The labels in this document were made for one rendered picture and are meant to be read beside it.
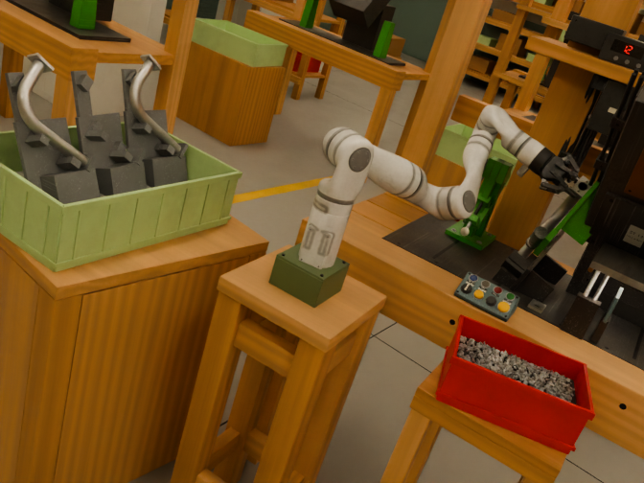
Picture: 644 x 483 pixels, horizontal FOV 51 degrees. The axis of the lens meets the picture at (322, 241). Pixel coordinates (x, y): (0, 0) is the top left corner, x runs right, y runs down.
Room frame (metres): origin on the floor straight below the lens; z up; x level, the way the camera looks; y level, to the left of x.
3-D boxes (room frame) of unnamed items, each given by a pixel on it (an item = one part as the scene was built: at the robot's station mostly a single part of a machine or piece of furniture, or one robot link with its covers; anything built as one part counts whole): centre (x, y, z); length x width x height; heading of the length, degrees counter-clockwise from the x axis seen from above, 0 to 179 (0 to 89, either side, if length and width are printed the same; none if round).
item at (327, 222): (1.50, 0.00, 1.02); 0.09 x 0.09 x 0.17; 76
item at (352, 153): (1.50, 0.00, 1.18); 0.09 x 0.09 x 0.17; 39
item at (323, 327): (1.50, 0.00, 0.83); 0.32 x 0.32 x 0.04; 67
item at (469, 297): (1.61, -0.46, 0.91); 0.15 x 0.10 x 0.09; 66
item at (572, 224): (1.78, -0.66, 1.17); 0.13 x 0.12 x 0.20; 66
